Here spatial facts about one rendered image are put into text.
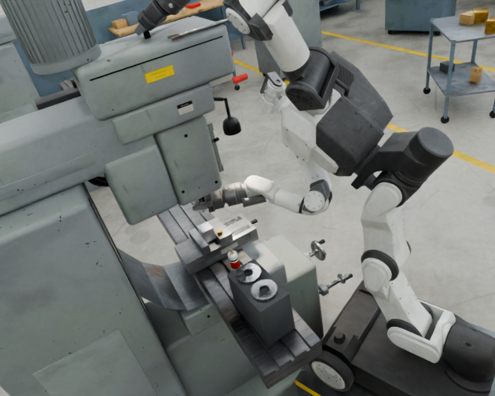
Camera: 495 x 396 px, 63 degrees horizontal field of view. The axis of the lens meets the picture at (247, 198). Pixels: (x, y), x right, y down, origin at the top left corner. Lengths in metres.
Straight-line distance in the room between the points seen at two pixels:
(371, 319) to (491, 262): 1.36
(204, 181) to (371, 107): 0.63
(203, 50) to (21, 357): 1.13
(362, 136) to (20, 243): 1.04
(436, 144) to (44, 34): 1.10
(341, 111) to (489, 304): 1.88
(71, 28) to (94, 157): 0.37
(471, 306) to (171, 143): 2.10
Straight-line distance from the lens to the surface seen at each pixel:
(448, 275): 3.00
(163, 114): 1.34
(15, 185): 1.35
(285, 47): 1.10
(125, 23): 7.59
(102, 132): 1.32
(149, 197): 1.43
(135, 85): 1.28
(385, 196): 1.33
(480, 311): 2.85
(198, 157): 1.46
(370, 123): 1.33
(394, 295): 1.69
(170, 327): 1.92
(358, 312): 2.00
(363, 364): 1.88
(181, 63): 1.31
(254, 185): 1.60
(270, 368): 1.46
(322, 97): 1.21
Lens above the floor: 2.17
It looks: 35 degrees down
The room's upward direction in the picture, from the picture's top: 13 degrees counter-clockwise
